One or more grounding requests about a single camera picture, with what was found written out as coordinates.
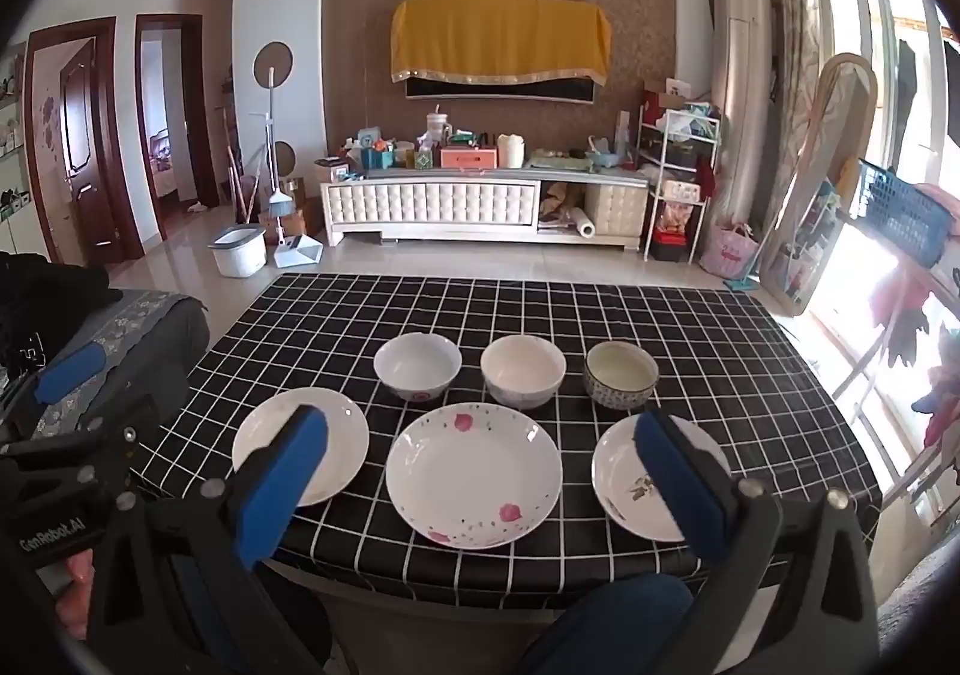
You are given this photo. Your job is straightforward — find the person's left hand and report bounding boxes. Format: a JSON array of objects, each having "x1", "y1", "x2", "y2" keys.
[{"x1": 34, "y1": 547, "x2": 95, "y2": 642}]

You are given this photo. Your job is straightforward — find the plain cream bowl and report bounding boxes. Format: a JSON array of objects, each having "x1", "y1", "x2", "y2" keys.
[{"x1": 480, "y1": 335, "x2": 566, "y2": 410}]

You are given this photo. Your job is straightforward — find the white dustpan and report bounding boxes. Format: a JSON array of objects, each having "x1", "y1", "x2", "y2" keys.
[{"x1": 272, "y1": 232, "x2": 325, "y2": 269}]

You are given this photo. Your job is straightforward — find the grey embroidered sofa cover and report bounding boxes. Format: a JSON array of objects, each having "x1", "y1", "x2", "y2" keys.
[{"x1": 30, "y1": 289, "x2": 211, "y2": 436}]

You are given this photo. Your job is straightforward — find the dark wooden door frame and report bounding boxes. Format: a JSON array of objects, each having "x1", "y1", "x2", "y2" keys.
[{"x1": 135, "y1": 13, "x2": 218, "y2": 241}]

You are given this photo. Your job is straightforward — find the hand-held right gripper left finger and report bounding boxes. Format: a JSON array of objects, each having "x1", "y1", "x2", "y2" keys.
[{"x1": 90, "y1": 405, "x2": 331, "y2": 675}]

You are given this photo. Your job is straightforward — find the pink cloth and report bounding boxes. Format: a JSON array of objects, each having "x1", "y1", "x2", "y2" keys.
[{"x1": 919, "y1": 184, "x2": 960, "y2": 218}]

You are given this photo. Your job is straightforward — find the black cloth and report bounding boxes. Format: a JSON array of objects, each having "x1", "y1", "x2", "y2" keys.
[{"x1": 0, "y1": 251, "x2": 125, "y2": 361}]

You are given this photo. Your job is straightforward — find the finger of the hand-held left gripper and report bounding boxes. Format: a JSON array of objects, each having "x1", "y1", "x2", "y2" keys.
[
  {"x1": 0, "y1": 343, "x2": 108, "y2": 421},
  {"x1": 0, "y1": 396, "x2": 162, "y2": 496}
]

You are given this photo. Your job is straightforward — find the pink bag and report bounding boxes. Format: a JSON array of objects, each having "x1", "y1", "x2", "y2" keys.
[{"x1": 700, "y1": 223, "x2": 758, "y2": 280}]

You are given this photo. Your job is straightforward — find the white bowl with red print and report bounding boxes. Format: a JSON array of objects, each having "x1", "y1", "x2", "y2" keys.
[{"x1": 373, "y1": 332, "x2": 463, "y2": 403}]

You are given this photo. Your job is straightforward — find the grey broom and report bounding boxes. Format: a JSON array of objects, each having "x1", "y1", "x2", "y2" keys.
[{"x1": 262, "y1": 187, "x2": 297, "y2": 248}]

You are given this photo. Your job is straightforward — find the leaning wooden frame board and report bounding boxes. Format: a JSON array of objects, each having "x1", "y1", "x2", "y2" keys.
[{"x1": 757, "y1": 52, "x2": 878, "y2": 316}]

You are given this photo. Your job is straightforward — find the wooden handled mop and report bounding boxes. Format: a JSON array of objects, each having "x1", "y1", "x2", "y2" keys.
[{"x1": 217, "y1": 105, "x2": 260, "y2": 226}]

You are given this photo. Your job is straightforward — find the white tufted TV cabinet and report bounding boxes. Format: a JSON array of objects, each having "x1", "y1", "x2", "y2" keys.
[{"x1": 320, "y1": 165, "x2": 650, "y2": 250}]

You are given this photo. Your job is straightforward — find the black checkered tablecloth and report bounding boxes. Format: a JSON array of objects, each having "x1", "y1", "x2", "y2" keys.
[{"x1": 139, "y1": 272, "x2": 884, "y2": 608}]

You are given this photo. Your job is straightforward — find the pink storage box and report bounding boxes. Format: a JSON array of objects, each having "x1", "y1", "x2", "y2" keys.
[{"x1": 440, "y1": 146, "x2": 500, "y2": 170}]

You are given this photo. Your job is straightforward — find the white mop bucket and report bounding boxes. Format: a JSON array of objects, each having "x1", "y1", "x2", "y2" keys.
[{"x1": 208, "y1": 223, "x2": 269, "y2": 278}]

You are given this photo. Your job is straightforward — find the dark wooden door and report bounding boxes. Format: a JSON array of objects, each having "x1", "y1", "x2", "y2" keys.
[{"x1": 26, "y1": 17, "x2": 143, "y2": 263}]

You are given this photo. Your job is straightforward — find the yellow cloth cover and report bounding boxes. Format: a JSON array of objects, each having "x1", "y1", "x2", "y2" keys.
[{"x1": 391, "y1": 0, "x2": 612, "y2": 89}]

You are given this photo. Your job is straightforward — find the blue plastic basket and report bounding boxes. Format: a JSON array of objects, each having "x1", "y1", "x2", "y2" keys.
[{"x1": 855, "y1": 159, "x2": 957, "y2": 269}]

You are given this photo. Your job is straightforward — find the person's left leg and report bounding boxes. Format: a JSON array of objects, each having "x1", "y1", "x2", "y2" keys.
[{"x1": 172, "y1": 555, "x2": 222, "y2": 653}]

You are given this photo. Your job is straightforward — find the person's right leg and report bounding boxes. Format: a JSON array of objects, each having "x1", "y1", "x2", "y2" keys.
[{"x1": 517, "y1": 574, "x2": 695, "y2": 675}]

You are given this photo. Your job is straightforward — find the cardboard box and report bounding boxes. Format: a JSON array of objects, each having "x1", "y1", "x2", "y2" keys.
[{"x1": 259, "y1": 176, "x2": 310, "y2": 247}]

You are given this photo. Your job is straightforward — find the white metal shelf rack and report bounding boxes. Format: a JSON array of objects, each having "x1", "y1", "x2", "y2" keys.
[{"x1": 637, "y1": 105, "x2": 721, "y2": 263}]

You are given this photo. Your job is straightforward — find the patterned curtain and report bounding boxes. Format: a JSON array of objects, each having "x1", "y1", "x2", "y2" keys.
[{"x1": 757, "y1": 0, "x2": 822, "y2": 248}]

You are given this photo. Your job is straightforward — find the blue patterned bowl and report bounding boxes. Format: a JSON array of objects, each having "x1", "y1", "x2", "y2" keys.
[{"x1": 583, "y1": 341, "x2": 659, "y2": 412}]

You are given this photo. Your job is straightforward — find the black television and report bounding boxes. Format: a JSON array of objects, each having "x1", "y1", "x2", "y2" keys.
[{"x1": 405, "y1": 75, "x2": 597, "y2": 102}]

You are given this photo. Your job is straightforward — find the person's leg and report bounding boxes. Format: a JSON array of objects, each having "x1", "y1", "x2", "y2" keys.
[
  {"x1": 517, "y1": 574, "x2": 695, "y2": 675},
  {"x1": 172, "y1": 555, "x2": 222, "y2": 653}
]

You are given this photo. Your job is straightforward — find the black hanging garment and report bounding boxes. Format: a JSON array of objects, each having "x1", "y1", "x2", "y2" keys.
[
  {"x1": 896, "y1": 39, "x2": 920, "y2": 110},
  {"x1": 941, "y1": 41, "x2": 960, "y2": 143}
]

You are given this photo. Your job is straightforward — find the white plate with plant print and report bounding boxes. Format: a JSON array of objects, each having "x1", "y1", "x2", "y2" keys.
[{"x1": 592, "y1": 415, "x2": 732, "y2": 542}]

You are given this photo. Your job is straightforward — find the white floor mop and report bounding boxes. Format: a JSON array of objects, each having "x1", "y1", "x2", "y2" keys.
[{"x1": 250, "y1": 66, "x2": 284, "y2": 226}]

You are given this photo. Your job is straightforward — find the pink flower plate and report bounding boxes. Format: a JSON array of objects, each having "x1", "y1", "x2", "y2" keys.
[{"x1": 385, "y1": 403, "x2": 563, "y2": 550}]

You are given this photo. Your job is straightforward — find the silver standing air conditioner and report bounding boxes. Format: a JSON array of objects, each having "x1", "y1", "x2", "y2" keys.
[{"x1": 711, "y1": 0, "x2": 773, "y2": 248}]

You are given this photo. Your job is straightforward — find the plain white plate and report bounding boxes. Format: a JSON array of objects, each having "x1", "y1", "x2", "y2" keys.
[{"x1": 232, "y1": 388, "x2": 370, "y2": 507}]

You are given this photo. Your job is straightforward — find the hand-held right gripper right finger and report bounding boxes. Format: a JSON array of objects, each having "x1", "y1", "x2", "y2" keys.
[{"x1": 634, "y1": 409, "x2": 882, "y2": 675}]

